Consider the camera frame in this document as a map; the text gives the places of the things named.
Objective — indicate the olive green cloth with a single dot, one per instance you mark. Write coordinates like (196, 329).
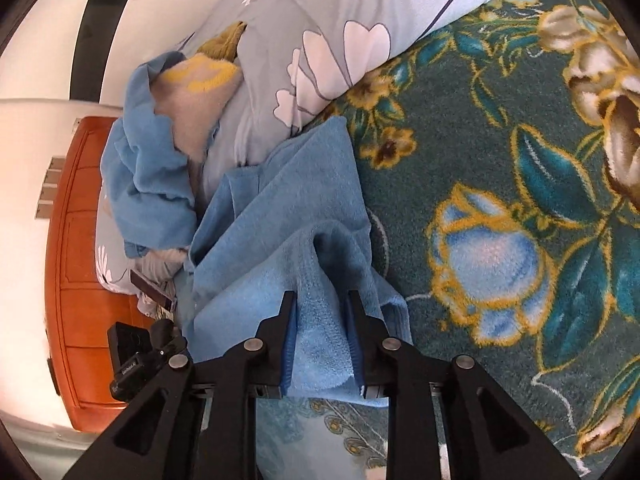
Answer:
(225, 42)

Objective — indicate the dark smartphone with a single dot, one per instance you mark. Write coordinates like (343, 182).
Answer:
(151, 288)

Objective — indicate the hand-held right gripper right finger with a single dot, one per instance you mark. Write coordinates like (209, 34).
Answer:
(354, 355)

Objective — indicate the beige garment with yellow print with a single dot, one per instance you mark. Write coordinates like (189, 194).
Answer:
(185, 115)

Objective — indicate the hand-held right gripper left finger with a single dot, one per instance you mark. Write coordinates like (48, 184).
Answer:
(287, 360)

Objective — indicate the striped white cloth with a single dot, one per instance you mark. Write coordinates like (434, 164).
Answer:
(160, 262)

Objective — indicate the blue towel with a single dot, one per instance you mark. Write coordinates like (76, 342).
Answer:
(300, 200)

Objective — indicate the blue garment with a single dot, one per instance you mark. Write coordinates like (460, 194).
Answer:
(145, 180)

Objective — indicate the teal floral blanket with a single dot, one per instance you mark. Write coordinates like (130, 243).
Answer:
(450, 160)

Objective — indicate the light blue floral quilt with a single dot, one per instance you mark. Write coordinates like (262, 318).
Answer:
(280, 50)

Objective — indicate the white wall socket panel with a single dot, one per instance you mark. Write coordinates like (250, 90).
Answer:
(50, 185)

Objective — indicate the orange wooden headboard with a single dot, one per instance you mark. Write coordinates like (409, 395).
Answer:
(80, 260)

